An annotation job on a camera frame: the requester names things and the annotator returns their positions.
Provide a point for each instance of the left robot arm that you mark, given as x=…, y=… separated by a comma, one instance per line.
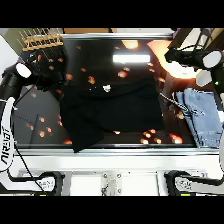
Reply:
x=7, y=133

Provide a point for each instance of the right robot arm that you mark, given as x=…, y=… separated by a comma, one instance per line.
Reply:
x=193, y=58

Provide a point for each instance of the blue jeans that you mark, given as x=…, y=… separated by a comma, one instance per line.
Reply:
x=203, y=116

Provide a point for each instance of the silver frame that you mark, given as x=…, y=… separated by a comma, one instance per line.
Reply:
x=110, y=160

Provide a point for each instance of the black T-shirt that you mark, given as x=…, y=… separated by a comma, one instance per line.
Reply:
x=116, y=110

